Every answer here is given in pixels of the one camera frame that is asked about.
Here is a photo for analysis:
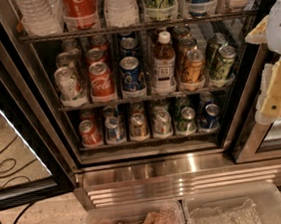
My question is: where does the gold can bottom shelf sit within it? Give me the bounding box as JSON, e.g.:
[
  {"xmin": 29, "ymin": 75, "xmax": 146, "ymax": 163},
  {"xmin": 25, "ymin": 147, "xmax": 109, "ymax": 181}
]
[{"xmin": 130, "ymin": 113, "xmax": 148, "ymax": 141}]

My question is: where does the red coca cola can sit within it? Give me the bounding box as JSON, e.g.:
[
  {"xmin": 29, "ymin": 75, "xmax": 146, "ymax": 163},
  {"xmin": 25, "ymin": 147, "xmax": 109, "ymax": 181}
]
[
  {"xmin": 88, "ymin": 61, "xmax": 116, "ymax": 102},
  {"xmin": 63, "ymin": 0, "xmax": 98, "ymax": 30}
]

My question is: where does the red coca cola can top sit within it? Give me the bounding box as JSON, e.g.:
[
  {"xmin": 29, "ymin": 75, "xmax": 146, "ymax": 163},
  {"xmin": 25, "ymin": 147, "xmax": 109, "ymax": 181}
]
[{"xmin": 63, "ymin": 0, "xmax": 98, "ymax": 30}]

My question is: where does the red can bottom shelf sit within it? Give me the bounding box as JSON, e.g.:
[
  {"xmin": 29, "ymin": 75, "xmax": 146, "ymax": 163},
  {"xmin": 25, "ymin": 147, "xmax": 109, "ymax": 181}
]
[{"xmin": 79, "ymin": 119, "xmax": 102, "ymax": 147}]

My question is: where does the open glass fridge door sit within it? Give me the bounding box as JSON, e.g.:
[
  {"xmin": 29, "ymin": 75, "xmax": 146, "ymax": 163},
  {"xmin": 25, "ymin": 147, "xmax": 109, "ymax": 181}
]
[{"xmin": 0, "ymin": 0, "xmax": 76, "ymax": 211}]

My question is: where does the clear plastic bin left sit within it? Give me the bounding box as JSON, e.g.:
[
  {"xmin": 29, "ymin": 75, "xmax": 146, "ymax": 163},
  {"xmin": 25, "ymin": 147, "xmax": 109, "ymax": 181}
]
[{"xmin": 83, "ymin": 200, "xmax": 185, "ymax": 224}]

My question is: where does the white blue can bottom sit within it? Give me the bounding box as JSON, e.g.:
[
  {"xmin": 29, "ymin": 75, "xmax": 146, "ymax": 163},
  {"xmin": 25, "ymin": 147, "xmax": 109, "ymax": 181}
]
[{"xmin": 105, "ymin": 116, "xmax": 125, "ymax": 145}]

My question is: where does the wire shelf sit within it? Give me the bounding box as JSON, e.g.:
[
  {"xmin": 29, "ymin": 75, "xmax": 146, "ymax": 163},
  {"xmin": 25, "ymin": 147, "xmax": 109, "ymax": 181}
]
[
  {"xmin": 20, "ymin": 9, "xmax": 258, "ymax": 44},
  {"xmin": 58, "ymin": 85, "xmax": 233, "ymax": 112}
]

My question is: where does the silver patterned can bottom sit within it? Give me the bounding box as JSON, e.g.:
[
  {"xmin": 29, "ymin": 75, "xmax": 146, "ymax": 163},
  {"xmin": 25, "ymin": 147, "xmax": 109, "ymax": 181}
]
[{"xmin": 153, "ymin": 110, "xmax": 172, "ymax": 138}]

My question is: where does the orange gold can front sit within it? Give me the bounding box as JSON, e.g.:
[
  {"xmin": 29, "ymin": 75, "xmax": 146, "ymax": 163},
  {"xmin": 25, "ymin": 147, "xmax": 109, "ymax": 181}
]
[{"xmin": 180, "ymin": 49, "xmax": 206, "ymax": 84}]

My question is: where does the clear plastic bin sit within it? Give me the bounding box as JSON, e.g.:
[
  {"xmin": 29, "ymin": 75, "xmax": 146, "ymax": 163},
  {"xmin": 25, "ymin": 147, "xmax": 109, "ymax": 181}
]
[
  {"xmin": 182, "ymin": 181, "xmax": 281, "ymax": 224},
  {"xmin": 83, "ymin": 200, "xmax": 185, "ymax": 224}
]

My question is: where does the clear plastic bin right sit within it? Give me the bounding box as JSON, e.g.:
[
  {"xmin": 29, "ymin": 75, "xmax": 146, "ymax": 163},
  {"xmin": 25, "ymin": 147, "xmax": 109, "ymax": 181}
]
[{"xmin": 182, "ymin": 181, "xmax": 281, "ymax": 224}]

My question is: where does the green can behind right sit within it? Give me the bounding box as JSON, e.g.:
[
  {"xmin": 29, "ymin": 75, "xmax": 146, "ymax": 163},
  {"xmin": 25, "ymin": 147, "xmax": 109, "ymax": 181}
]
[{"xmin": 205, "ymin": 33, "xmax": 228, "ymax": 70}]

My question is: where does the green can front right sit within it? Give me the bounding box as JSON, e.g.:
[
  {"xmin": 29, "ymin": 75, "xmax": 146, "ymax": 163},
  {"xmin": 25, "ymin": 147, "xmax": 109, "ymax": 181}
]
[{"xmin": 209, "ymin": 46, "xmax": 237, "ymax": 82}]

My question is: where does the brown tea bottle white cap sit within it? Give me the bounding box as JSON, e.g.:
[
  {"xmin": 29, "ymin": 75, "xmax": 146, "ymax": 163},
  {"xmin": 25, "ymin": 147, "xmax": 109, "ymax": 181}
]
[{"xmin": 151, "ymin": 30, "xmax": 175, "ymax": 92}]

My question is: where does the middle wire shelf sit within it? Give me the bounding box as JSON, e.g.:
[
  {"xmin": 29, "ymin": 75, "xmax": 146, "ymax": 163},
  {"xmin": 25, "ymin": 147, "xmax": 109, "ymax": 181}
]
[{"xmin": 58, "ymin": 85, "xmax": 233, "ymax": 112}]

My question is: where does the right closed fridge door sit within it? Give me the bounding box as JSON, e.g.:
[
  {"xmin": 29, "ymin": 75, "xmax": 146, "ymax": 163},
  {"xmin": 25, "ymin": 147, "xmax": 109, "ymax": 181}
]
[{"xmin": 230, "ymin": 44, "xmax": 281, "ymax": 164}]

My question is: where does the clear water bottle left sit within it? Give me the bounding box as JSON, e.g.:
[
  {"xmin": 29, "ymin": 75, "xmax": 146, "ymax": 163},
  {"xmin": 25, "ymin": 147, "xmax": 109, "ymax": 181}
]
[{"xmin": 15, "ymin": 0, "xmax": 64, "ymax": 37}]

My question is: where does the steel fridge base grille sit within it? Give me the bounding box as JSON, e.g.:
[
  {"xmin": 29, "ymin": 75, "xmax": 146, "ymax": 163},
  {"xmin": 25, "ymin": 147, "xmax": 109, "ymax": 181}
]
[{"xmin": 74, "ymin": 151, "xmax": 281, "ymax": 210}]

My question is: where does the blue can bottom shelf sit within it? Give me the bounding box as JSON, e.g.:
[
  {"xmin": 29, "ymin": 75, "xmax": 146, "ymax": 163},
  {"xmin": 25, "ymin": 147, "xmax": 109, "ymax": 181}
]
[{"xmin": 198, "ymin": 104, "xmax": 221, "ymax": 132}]

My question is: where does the clear water bottle middle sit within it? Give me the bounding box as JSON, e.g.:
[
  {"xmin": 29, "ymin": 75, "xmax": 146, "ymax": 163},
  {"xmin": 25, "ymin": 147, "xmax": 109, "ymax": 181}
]
[{"xmin": 104, "ymin": 0, "xmax": 140, "ymax": 28}]

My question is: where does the green can bottom shelf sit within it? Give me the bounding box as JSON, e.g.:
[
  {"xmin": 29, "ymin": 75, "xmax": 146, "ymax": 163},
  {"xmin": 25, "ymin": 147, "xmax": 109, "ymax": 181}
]
[{"xmin": 176, "ymin": 107, "xmax": 196, "ymax": 135}]

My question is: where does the blue pepsi can front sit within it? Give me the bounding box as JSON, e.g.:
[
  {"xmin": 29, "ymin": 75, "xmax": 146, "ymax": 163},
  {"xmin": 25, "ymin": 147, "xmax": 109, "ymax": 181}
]
[{"xmin": 120, "ymin": 56, "xmax": 145, "ymax": 98}]

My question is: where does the red coca cola can front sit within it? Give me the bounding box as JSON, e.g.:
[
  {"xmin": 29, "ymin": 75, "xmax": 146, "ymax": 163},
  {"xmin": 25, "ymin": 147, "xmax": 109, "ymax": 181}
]
[{"xmin": 88, "ymin": 61, "xmax": 116, "ymax": 102}]

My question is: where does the white diet coke can front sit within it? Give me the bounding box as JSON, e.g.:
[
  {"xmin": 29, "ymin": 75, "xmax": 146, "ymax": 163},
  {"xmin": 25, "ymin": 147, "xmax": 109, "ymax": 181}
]
[{"xmin": 54, "ymin": 67, "xmax": 87, "ymax": 108}]

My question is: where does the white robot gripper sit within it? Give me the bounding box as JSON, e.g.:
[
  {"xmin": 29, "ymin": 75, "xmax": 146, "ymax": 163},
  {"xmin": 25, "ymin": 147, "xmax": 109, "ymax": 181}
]
[{"xmin": 245, "ymin": 0, "xmax": 281, "ymax": 125}]

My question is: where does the top wire shelf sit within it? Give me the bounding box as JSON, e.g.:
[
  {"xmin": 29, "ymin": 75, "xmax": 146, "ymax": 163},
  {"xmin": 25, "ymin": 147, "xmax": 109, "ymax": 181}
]
[{"xmin": 20, "ymin": 9, "xmax": 258, "ymax": 44}]

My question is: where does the clear water bottle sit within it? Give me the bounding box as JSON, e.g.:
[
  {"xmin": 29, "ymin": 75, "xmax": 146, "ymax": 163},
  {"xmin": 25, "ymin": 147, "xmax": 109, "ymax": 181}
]
[
  {"xmin": 15, "ymin": 0, "xmax": 64, "ymax": 37},
  {"xmin": 104, "ymin": 0, "xmax": 140, "ymax": 28}
]

